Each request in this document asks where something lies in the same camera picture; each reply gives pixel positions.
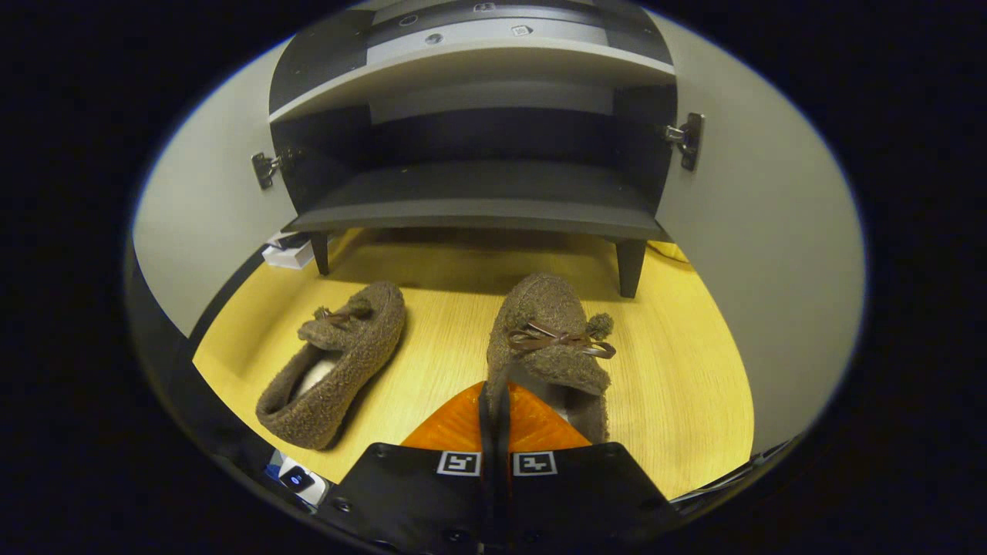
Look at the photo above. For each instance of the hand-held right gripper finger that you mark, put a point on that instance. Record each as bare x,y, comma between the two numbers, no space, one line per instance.
486,439
503,439

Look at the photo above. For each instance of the brown fuzzy shoe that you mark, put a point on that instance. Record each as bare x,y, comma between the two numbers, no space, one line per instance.
347,370
551,324

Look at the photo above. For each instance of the grey shoe cabinet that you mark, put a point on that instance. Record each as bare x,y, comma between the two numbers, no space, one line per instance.
478,193

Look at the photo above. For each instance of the grey shoe cabinet door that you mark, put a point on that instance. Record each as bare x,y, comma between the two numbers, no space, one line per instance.
200,216
763,270

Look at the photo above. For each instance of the metal door hinge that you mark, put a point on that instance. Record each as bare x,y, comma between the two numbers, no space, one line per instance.
266,166
688,139

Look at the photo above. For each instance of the white book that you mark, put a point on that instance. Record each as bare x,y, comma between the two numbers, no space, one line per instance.
287,257

